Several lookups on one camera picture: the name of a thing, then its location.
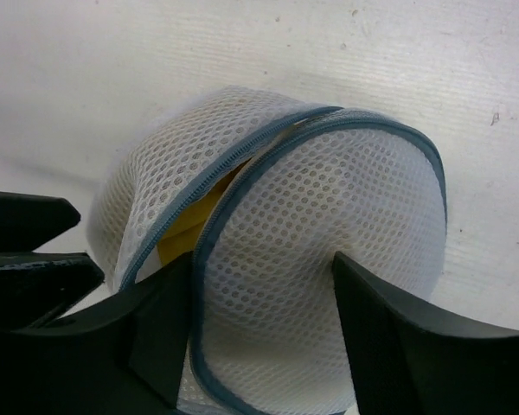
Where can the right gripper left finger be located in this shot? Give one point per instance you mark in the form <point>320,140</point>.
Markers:
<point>122,355</point>

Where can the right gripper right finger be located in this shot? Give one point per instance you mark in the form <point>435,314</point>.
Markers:
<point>408,356</point>

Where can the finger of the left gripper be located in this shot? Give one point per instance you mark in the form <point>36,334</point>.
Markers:
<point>37,288</point>
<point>30,221</point>

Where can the yellow bra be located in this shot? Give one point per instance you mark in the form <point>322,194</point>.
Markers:
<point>182,235</point>

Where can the white mesh laundry bag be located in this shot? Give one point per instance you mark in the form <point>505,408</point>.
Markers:
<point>266,336</point>

